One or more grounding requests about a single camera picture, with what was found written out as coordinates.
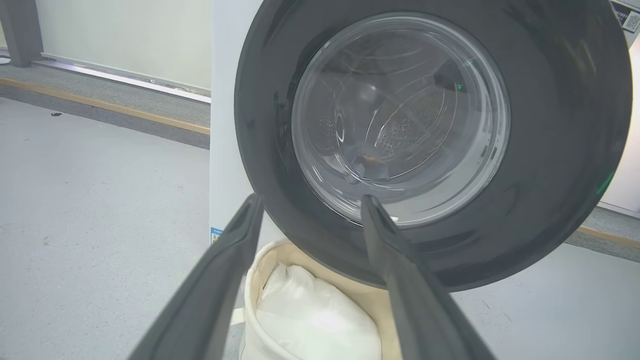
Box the grey aluminium window frame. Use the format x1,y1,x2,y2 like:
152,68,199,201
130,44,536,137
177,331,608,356
0,0,212,105

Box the cream canvas laundry basket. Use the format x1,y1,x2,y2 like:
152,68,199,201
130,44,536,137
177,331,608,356
239,239,406,360

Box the white cloth bundle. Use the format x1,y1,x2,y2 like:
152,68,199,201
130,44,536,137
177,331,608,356
256,262,383,360

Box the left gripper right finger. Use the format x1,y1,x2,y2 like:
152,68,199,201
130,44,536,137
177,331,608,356
360,194,496,360

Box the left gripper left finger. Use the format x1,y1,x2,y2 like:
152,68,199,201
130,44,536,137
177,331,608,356
127,192,265,360

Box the white washing machine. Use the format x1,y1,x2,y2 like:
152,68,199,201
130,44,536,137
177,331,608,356
209,0,640,247

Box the black round glass door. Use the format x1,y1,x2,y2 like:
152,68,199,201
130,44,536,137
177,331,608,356
233,0,633,293

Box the blue printed children's garment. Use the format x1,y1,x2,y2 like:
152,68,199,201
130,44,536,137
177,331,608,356
345,142,391,183

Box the QR code label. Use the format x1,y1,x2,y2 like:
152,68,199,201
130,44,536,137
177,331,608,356
610,0,640,35

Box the steel washing drum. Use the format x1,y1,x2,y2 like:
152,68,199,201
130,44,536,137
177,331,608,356
300,30,496,201

